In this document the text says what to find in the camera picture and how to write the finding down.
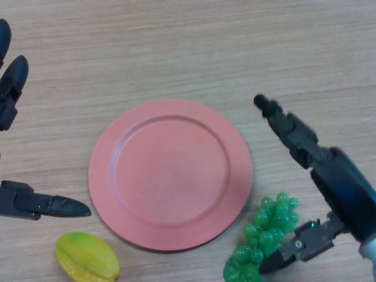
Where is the green grapes bunch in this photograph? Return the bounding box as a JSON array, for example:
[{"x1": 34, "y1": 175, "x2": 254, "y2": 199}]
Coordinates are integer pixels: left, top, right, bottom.
[{"x1": 223, "y1": 192, "x2": 300, "y2": 282}]

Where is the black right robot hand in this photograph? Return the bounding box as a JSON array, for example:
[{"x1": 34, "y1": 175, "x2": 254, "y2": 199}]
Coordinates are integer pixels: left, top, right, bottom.
[{"x1": 253, "y1": 93, "x2": 376, "y2": 276}]

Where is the yellow green starfruit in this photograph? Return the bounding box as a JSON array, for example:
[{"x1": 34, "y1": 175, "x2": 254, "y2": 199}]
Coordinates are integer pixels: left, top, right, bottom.
[{"x1": 55, "y1": 231, "x2": 120, "y2": 282}]

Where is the pink round plate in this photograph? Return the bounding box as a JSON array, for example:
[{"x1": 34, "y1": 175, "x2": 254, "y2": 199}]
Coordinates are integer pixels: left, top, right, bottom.
[{"x1": 88, "y1": 99, "x2": 253, "y2": 253}]

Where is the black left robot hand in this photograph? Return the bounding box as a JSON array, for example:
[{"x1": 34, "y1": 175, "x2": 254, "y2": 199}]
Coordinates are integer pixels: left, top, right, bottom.
[{"x1": 0, "y1": 19, "x2": 92, "y2": 221}]

